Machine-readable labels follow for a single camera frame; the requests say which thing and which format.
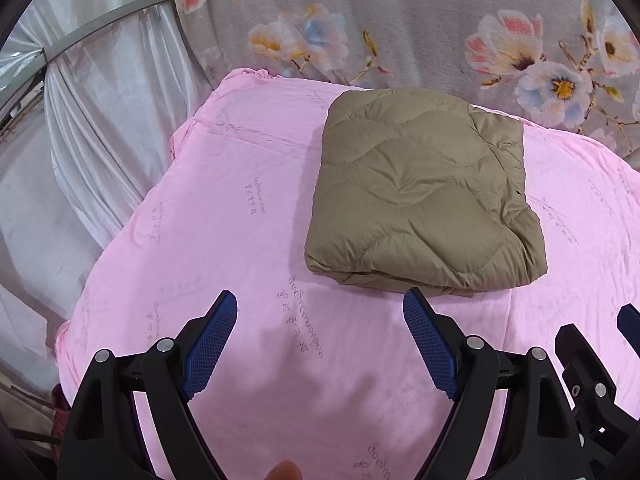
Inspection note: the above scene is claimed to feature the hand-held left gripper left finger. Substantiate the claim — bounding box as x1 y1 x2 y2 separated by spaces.
59 290 238 480

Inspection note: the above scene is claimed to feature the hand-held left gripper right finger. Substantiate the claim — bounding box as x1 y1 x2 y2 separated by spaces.
402 287 593 480

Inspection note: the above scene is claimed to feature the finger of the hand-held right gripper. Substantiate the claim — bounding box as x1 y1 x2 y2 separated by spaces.
556 323 640 480
617 304 640 351

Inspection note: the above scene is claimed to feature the olive quilted jacket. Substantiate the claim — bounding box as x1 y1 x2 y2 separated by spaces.
304 87 548 297

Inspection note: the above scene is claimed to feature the person's left hand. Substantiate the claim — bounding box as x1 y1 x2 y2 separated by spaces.
264 458 304 480

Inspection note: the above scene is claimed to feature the pink bed sheet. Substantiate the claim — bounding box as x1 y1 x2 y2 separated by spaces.
55 67 640 480

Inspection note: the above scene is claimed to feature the dark red cloth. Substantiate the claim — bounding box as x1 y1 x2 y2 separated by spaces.
51 384 77 443

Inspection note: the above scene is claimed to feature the white satin curtain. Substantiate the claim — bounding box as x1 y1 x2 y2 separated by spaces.
0 0 213 411

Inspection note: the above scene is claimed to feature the grey floral blanket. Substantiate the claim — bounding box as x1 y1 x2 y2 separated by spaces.
167 0 640 171

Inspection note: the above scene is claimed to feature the grey metal pole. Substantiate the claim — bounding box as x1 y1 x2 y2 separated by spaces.
42 0 173 63

